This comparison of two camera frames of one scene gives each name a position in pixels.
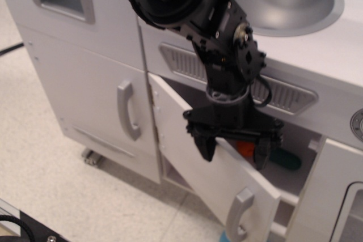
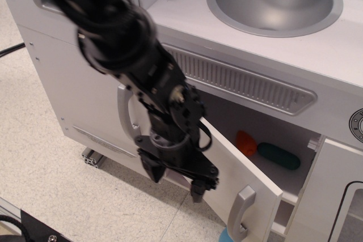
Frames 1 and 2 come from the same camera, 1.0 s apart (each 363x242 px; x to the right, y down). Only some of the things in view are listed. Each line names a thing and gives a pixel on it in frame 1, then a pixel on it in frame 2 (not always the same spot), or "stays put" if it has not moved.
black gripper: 228,112 -> 177,150
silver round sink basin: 283,3 stays put
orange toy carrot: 246,148 stays put
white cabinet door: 212,181 stays put
